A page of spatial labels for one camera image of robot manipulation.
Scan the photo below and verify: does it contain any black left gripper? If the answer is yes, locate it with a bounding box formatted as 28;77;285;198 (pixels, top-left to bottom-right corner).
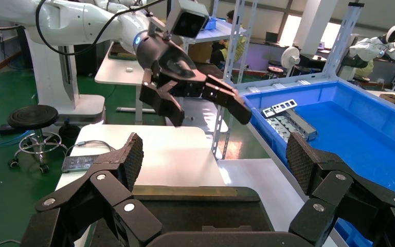
134;30;253;128

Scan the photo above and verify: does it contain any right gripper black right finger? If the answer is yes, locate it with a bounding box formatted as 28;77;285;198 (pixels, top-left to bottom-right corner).
286;132;395;247

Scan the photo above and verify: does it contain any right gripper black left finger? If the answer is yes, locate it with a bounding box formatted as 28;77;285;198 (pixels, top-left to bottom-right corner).
20;132;164;247

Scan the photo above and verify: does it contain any flat slotted metal part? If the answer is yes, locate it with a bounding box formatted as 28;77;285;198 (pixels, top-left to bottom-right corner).
267;117;287;142
276;116;299;137

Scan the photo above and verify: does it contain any dark tablet device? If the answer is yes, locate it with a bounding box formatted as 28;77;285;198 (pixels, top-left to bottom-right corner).
62;154;99;173

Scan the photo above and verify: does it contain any large blue plastic bin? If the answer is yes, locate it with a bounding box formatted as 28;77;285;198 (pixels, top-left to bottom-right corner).
242;80;395;247

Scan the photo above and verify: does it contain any person in yellow jacket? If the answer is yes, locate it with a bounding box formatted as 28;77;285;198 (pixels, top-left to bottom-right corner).
210;9;247;67
353;58;376;80

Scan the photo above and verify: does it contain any white background shelf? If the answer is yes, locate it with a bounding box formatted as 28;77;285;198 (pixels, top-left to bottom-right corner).
184;17;247;45

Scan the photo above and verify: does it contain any small blue bin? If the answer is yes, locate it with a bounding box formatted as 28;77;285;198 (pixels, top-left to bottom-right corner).
202;17;219;31

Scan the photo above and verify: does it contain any white desk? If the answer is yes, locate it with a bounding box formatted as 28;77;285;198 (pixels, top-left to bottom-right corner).
364;89;395;103
94;42;160;125

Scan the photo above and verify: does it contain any long grey metal channel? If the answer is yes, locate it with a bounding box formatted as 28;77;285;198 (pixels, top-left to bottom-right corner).
284;109;319;141

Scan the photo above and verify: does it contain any dark red round stool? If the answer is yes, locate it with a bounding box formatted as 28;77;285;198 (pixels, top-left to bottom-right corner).
267;65;285;79

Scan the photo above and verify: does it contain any black tray with gold edges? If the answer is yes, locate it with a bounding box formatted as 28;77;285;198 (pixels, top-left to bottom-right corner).
129;185;275;236

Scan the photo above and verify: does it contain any white round fan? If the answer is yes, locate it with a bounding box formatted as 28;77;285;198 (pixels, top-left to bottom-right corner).
281;46;301;77

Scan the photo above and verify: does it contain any black round stool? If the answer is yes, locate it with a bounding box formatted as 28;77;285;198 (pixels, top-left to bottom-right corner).
6;104;69;174

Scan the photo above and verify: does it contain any white humanoid robot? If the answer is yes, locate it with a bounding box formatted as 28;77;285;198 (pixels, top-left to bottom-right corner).
340;24;395;74

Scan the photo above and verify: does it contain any grey cable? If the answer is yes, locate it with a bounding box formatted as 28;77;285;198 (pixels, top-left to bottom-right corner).
66;139;116;157

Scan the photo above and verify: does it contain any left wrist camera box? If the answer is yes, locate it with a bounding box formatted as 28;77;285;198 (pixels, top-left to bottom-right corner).
148;0;210;40

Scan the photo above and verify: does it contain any metal bracket with square holes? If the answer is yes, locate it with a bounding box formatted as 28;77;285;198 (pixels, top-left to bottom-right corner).
261;99;299;118

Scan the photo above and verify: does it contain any blue cable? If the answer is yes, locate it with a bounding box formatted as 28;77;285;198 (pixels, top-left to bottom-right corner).
0;129;24;147

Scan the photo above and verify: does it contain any white pedestal column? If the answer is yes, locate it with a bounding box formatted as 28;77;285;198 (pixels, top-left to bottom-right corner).
25;27;106;125

